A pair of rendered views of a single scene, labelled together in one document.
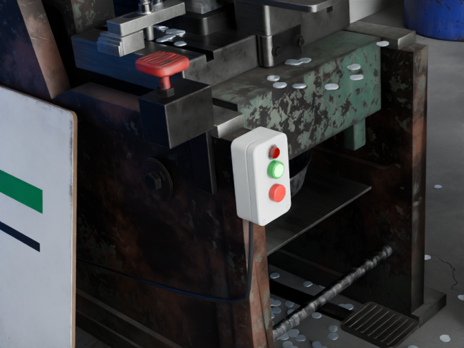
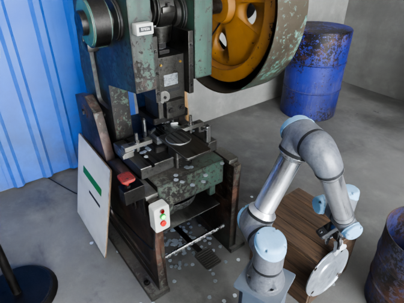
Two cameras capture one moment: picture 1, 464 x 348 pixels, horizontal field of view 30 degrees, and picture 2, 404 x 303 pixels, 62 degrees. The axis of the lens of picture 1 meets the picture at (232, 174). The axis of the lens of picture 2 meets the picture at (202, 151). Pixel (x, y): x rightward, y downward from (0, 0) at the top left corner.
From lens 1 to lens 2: 0.58 m
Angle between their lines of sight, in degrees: 9
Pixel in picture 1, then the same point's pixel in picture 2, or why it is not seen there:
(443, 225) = not seen: hidden behind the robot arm
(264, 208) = (157, 228)
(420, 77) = (236, 174)
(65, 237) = (106, 208)
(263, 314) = (161, 254)
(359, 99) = (212, 180)
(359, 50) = (213, 164)
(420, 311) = (232, 247)
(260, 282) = (160, 244)
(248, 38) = (170, 158)
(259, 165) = (156, 215)
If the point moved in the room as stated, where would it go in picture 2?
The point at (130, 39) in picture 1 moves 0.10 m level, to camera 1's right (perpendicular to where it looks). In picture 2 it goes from (128, 154) to (148, 155)
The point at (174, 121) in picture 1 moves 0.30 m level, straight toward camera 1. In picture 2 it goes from (128, 197) to (106, 253)
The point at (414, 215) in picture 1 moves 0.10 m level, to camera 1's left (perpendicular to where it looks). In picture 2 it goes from (232, 217) to (214, 216)
